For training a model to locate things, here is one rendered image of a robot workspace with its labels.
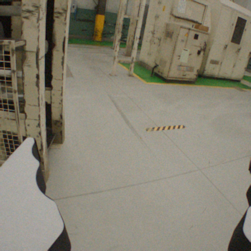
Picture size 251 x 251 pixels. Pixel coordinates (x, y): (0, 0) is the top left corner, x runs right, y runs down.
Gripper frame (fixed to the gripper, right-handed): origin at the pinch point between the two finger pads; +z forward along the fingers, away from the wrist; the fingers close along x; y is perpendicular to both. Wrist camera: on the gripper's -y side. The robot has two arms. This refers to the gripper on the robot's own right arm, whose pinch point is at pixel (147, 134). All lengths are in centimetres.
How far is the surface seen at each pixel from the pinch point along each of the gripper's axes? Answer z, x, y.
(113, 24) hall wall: 1016, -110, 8
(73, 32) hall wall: 934, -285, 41
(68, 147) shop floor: 133, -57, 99
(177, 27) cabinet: 415, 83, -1
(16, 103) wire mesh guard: 68, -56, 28
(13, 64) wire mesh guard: 68, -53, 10
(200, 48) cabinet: 441, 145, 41
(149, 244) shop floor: 50, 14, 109
